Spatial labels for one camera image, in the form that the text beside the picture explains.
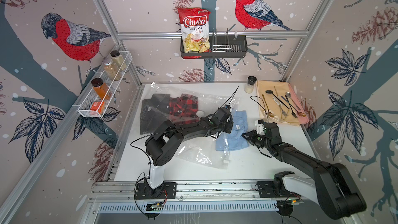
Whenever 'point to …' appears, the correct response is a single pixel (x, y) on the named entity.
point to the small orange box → (98, 106)
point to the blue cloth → (235, 140)
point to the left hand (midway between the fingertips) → (234, 123)
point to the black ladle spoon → (269, 92)
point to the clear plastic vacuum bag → (201, 150)
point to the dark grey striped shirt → (154, 113)
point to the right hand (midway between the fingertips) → (241, 133)
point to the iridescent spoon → (288, 95)
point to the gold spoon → (270, 114)
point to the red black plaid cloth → (183, 109)
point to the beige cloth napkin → (279, 89)
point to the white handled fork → (279, 104)
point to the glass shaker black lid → (249, 88)
